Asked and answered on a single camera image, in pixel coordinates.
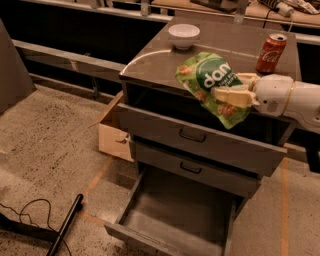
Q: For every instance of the grey top drawer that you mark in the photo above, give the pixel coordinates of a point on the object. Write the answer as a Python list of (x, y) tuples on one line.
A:
[(250, 155)]

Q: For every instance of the grey panel at left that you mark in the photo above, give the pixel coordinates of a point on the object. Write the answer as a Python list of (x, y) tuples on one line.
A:
[(15, 81)]

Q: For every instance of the wooden background table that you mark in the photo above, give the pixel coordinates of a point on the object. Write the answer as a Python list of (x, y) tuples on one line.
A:
[(255, 11)]

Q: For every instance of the grey bottom drawer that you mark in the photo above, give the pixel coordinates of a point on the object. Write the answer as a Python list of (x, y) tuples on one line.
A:
[(170, 215)]

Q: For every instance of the grey drawer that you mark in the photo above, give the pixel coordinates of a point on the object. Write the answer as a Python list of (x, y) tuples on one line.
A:
[(208, 174), (170, 215), (250, 155)]

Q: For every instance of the white ceramic bowl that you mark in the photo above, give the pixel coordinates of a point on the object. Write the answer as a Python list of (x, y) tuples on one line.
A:
[(183, 36)]

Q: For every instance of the red coca-cola can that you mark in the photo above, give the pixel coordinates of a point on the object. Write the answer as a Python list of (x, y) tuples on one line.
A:
[(271, 52)]

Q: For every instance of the grey metal rail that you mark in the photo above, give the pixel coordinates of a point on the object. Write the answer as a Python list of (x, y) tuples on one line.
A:
[(79, 63)]

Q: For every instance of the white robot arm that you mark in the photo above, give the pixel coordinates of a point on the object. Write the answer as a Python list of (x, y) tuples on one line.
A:
[(303, 105)]

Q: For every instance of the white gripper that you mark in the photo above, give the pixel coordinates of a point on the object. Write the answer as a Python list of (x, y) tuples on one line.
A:
[(274, 94)]

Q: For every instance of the cardboard box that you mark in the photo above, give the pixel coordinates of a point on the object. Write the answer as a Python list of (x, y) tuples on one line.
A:
[(111, 139)]

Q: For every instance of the green rice chip bag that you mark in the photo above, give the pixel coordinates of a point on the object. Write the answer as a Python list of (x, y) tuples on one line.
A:
[(200, 75)]

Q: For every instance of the black metal pole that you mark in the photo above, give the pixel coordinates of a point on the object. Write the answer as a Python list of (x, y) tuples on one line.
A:
[(76, 206)]

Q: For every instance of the grey middle drawer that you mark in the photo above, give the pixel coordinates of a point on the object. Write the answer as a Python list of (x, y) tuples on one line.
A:
[(208, 174)]

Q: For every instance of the grey drawer cabinet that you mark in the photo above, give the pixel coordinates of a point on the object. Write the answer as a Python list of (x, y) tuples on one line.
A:
[(149, 83)]

